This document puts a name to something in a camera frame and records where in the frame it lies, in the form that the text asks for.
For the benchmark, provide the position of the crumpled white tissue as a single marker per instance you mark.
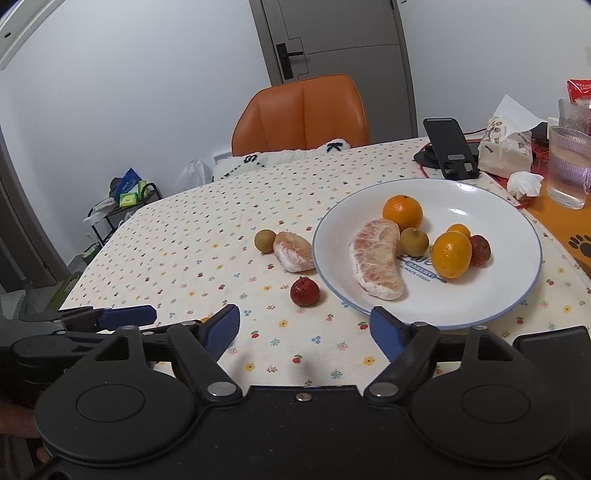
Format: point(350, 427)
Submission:
point(524, 185)

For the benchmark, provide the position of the orange kumquat front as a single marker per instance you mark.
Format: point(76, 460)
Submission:
point(451, 255)

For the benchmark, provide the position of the black phone bottom right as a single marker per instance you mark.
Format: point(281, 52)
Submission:
point(562, 348)

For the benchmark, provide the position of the black door handle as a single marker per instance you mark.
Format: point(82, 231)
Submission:
point(284, 56)

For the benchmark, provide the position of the white fluffy cushion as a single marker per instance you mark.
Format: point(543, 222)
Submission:
point(234, 166)

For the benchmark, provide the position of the orange leather chair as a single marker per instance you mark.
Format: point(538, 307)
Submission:
point(302, 115)

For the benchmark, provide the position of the brown longan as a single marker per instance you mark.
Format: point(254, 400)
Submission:
point(263, 241)
point(414, 242)

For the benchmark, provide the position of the black round charger base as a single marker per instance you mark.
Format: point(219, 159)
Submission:
point(427, 157)

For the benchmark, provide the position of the clear plastic cup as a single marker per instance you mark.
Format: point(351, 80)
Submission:
point(568, 178)
point(574, 116)

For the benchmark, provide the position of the large orange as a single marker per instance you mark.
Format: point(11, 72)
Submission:
point(403, 210)

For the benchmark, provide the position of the grey door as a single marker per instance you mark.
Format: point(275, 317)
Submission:
point(362, 39)

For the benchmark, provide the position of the person's left hand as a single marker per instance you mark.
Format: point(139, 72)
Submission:
point(17, 426)

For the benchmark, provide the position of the white plastic bag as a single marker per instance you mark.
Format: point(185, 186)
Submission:
point(195, 174)

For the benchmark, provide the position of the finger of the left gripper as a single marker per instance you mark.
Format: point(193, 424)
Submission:
point(112, 319)
point(59, 315)

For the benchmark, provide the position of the black wire rack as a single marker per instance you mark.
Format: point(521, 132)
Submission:
point(125, 194)

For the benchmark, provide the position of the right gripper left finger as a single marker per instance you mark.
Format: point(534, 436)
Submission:
point(193, 348)

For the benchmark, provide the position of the clear plastic cup back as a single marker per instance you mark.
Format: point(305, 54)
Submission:
point(574, 116)

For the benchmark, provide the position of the black phone stand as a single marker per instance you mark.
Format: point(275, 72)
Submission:
point(451, 149)

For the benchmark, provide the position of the white plate blue rim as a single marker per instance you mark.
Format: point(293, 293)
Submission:
point(480, 295)

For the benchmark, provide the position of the dark red fruit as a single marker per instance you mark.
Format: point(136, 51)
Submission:
point(481, 250)
point(305, 292)

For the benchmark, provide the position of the brown longan near pomelo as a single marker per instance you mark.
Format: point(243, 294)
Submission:
point(263, 241)

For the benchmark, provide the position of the small yellow kumquat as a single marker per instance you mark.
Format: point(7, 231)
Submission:
point(460, 228)

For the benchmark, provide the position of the dark red fruit front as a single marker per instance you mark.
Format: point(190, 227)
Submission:
point(305, 292)

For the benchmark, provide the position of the clear plastic cup front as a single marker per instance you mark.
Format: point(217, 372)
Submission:
point(568, 178)

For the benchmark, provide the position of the dark red fruit back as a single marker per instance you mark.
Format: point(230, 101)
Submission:
point(481, 250)

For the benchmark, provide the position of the floral tablecloth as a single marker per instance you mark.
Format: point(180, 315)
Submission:
point(190, 254)

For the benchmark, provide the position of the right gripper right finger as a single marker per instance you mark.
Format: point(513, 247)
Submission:
point(413, 352)

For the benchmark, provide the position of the brown longan front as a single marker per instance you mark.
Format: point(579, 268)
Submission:
point(414, 242)

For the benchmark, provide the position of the curved peeled pomelo segment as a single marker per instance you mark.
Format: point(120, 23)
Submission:
point(372, 257)

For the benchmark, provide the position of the paper tissue pack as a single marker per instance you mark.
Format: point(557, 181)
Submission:
point(506, 147)

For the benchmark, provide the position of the round peeled pomelo segment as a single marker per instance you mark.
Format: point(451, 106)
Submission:
point(293, 252)

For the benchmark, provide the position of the red snack bag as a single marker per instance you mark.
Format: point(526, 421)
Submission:
point(579, 90)

